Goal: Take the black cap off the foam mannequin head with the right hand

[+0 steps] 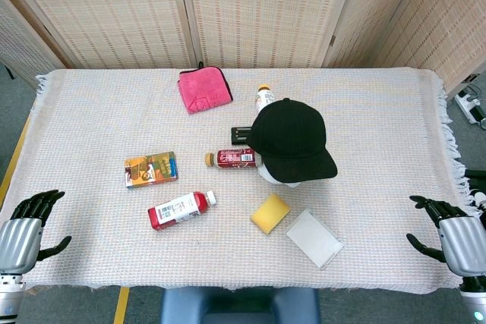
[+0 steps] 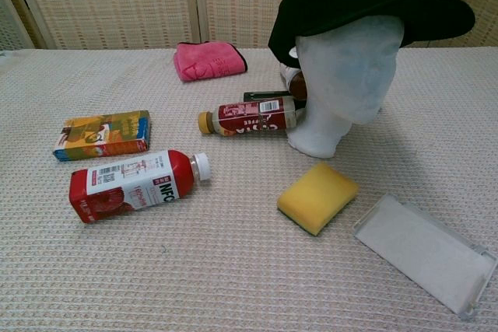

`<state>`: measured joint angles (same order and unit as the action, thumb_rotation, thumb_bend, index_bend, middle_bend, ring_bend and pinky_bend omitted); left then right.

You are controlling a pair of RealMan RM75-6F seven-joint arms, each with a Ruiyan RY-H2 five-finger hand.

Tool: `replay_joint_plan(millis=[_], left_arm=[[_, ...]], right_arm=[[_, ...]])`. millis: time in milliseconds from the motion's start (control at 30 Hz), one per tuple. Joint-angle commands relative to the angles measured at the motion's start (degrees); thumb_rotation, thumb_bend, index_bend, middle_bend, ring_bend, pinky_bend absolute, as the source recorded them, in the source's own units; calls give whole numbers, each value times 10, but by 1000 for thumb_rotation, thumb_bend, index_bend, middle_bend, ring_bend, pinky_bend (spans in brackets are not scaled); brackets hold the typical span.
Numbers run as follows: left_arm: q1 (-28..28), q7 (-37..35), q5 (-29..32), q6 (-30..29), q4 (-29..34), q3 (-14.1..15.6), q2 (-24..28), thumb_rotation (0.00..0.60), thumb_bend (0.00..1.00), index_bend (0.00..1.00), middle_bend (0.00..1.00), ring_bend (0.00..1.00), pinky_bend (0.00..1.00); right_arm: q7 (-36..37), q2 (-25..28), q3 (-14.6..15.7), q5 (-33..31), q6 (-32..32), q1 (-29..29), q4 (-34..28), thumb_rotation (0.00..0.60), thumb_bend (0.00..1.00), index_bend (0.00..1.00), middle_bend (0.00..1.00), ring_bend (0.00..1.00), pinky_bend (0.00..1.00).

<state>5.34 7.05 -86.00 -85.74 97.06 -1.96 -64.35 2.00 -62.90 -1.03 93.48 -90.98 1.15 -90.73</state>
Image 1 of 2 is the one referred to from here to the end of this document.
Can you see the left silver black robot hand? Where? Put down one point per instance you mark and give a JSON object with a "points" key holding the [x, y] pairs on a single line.
{"points": [[17, 238]]}

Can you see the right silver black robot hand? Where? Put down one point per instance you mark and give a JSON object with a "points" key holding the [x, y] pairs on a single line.
{"points": [[461, 242]]}

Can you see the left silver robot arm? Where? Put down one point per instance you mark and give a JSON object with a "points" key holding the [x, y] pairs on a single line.
{"points": [[8, 293]]}

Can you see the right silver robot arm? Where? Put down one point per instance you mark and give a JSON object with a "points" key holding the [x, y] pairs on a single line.
{"points": [[474, 299]]}

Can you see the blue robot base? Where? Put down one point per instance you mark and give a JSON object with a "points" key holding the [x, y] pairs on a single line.
{"points": [[240, 306]]}

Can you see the white object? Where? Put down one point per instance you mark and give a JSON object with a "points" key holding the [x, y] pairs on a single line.
{"points": [[270, 176]]}

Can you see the yellow floor tape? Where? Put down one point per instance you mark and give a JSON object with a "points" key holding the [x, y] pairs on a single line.
{"points": [[121, 305]]}

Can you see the white power strip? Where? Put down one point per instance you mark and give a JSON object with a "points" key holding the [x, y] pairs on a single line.
{"points": [[470, 104]]}

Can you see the clear plastic rectangular box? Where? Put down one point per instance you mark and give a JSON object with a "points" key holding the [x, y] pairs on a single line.
{"points": [[314, 237]]}

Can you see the colourful orange drink carton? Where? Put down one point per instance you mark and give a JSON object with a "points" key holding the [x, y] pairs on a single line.
{"points": [[151, 169]]}

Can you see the red juice bottle white cap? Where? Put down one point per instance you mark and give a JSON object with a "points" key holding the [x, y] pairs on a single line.
{"points": [[178, 210]]}

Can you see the yellow sponge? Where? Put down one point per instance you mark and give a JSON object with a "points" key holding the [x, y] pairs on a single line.
{"points": [[270, 213]]}

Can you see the black baseball cap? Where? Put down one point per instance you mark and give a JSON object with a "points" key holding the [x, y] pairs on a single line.
{"points": [[292, 142]]}

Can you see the white woven tablecloth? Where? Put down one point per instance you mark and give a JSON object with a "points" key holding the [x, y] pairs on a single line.
{"points": [[235, 202]]}

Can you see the dark red tea bottle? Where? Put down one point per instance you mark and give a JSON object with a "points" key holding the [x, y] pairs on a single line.
{"points": [[231, 158]]}

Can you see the pink folded towel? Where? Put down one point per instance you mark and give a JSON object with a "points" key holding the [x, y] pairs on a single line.
{"points": [[204, 89]]}

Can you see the upright yellow-capped drink bottle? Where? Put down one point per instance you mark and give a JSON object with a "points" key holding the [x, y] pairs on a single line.
{"points": [[264, 98]]}

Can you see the black rectangular clip device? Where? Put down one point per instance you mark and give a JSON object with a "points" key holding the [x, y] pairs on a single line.
{"points": [[240, 136]]}

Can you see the bamboo folding screen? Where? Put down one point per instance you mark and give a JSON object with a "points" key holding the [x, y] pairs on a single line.
{"points": [[243, 13]]}

